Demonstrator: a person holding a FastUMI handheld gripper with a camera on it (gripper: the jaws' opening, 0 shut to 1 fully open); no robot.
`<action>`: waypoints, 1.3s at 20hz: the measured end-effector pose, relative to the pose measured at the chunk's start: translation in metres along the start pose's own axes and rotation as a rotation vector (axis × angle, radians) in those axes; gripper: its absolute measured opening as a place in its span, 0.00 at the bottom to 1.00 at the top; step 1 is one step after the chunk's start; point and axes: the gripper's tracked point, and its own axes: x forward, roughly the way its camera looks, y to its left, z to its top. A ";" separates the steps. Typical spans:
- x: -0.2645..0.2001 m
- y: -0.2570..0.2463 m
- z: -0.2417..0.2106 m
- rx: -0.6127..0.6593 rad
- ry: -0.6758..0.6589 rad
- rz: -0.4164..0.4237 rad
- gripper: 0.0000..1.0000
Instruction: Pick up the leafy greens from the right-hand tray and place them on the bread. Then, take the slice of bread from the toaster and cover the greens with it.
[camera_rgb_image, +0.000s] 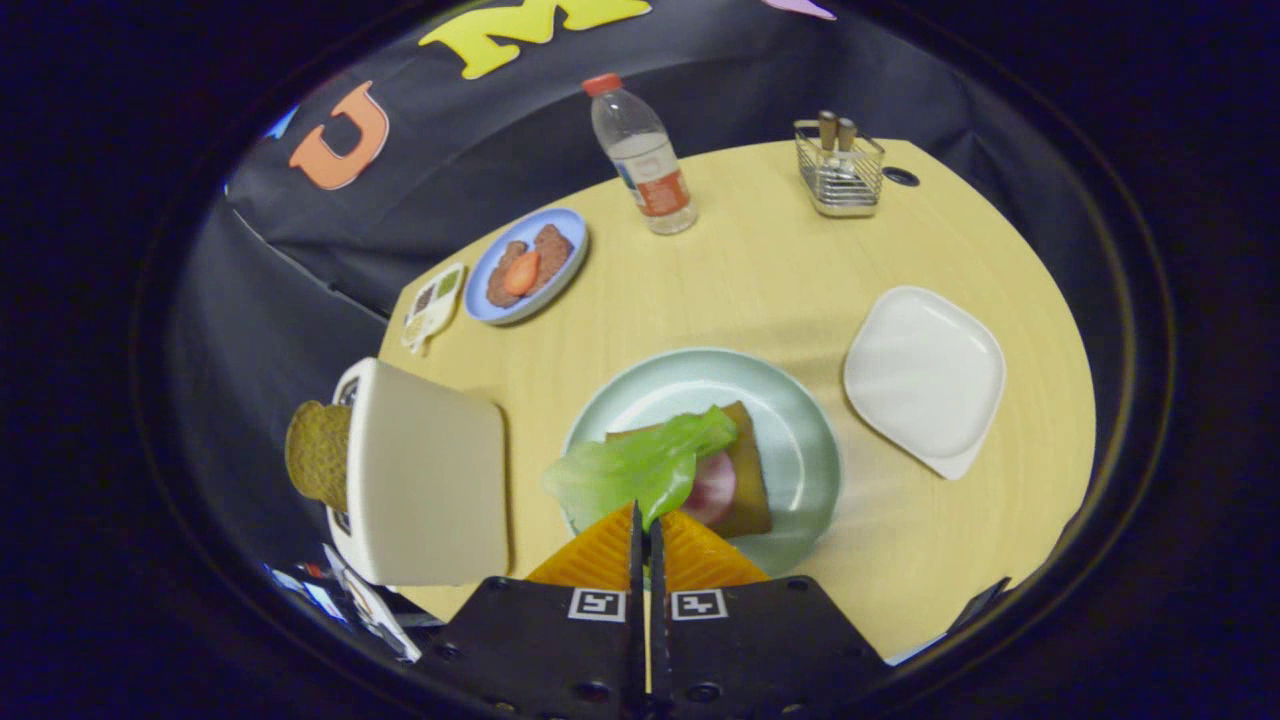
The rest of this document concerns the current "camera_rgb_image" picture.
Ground brown meat patty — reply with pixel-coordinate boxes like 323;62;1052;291
530;224;576;296
486;240;529;309

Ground brown toast slice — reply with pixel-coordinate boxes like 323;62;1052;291
285;400;353;514
605;401;774;539

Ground pale green round plate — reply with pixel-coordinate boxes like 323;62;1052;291
562;347;843;579

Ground white square plate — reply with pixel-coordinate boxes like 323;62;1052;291
843;286;1007;481

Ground metal wire utensil basket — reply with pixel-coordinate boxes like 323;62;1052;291
794;120;887;219

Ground white printed sheet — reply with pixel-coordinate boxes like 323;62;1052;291
322;545;423;663

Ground orange tomato slice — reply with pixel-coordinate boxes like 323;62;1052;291
502;250;542;298

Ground white toaster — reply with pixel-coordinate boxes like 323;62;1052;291
327;357;511;588

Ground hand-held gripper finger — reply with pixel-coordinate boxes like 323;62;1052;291
648;510;889;720
415;503;646;720

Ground clear plastic bottle red cap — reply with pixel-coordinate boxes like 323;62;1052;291
583;72;699;236

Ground pink ham slice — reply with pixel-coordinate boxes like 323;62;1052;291
680;450;738;528

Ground white divided seasoning tray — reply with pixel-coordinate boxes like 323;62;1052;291
401;262;467;353

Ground blue round plate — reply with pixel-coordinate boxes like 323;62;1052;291
463;207;590;326

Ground green lettuce leaf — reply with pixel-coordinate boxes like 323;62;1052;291
542;405;739;531

